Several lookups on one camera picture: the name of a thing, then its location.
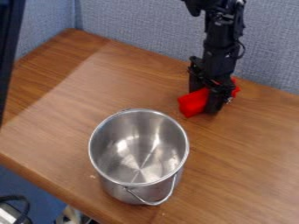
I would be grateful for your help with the grey device under table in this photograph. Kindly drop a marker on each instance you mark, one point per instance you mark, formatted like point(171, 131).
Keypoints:
point(9, 214)

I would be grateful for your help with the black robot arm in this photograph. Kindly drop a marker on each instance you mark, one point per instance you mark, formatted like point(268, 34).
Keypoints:
point(223, 23)

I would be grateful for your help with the stainless steel pot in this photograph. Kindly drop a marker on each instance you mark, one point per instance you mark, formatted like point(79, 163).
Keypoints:
point(137, 150)

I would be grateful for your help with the red plastic block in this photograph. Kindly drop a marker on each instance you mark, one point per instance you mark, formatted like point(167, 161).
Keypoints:
point(192, 102)

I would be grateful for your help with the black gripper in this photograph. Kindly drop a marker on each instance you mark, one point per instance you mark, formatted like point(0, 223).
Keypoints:
point(215, 67)

